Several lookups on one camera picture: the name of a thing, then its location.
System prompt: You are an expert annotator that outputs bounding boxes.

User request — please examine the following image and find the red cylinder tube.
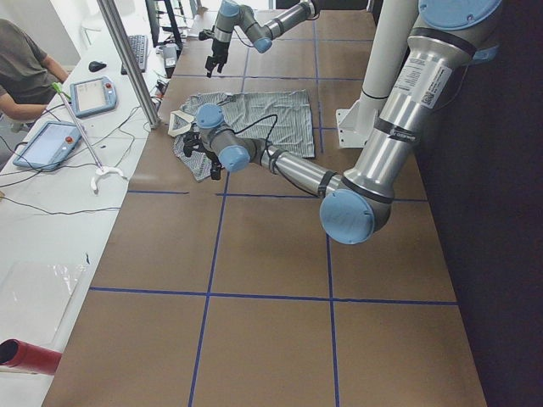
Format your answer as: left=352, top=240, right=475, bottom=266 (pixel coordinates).
left=1, top=338, right=62, bottom=376

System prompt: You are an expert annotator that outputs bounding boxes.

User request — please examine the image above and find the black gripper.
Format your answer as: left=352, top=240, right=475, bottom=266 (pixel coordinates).
left=199, top=146, right=222, bottom=181
left=204, top=40, right=229, bottom=77

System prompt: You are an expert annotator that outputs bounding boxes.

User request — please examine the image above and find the clear plastic bag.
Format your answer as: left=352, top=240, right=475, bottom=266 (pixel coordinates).
left=1, top=261, right=87, bottom=347

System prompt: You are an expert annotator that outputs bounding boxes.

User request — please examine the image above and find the white curved hook piece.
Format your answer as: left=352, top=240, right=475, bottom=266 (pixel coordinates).
left=90, top=166, right=127, bottom=196

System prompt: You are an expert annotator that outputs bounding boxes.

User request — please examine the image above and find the navy white striped polo shirt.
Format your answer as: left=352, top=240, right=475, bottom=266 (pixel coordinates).
left=168, top=90, right=315, bottom=181

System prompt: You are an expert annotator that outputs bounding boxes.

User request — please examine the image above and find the far blue teach pendant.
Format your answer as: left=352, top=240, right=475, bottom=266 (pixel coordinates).
left=70, top=76, right=117, bottom=119

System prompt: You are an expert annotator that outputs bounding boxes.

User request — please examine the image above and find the black keyboard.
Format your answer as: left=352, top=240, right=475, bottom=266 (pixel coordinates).
left=128, top=34, right=148, bottom=73

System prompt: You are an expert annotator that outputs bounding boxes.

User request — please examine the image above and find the seated person grey shirt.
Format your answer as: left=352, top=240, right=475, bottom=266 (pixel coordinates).
left=1, top=19, right=69, bottom=122

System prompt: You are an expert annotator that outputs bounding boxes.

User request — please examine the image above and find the aluminium frame post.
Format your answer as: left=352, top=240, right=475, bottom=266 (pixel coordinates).
left=98, top=0, right=160, bottom=130

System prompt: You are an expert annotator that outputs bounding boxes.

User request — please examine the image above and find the black computer mouse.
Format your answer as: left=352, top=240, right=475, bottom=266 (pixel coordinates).
left=88, top=60, right=107, bottom=73

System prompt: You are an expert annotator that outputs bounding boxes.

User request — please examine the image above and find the blue teach pendant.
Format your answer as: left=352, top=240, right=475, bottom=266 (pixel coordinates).
left=13, top=120, right=82, bottom=171
left=70, top=76, right=117, bottom=119

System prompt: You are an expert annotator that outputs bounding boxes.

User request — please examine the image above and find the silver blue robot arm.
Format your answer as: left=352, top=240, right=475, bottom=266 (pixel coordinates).
left=199, top=1, right=322, bottom=78
left=195, top=1, right=503, bottom=244

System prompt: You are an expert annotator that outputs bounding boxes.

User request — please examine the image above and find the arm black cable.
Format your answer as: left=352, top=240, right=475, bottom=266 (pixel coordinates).
left=231, top=27, right=255, bottom=50
left=231, top=113, right=281, bottom=170

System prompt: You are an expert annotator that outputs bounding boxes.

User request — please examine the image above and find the near blue teach pendant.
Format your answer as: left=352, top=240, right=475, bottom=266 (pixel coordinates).
left=13, top=120, right=82, bottom=171

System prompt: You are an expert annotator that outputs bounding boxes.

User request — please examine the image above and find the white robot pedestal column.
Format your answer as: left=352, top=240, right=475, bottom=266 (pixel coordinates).
left=336, top=0, right=418, bottom=148

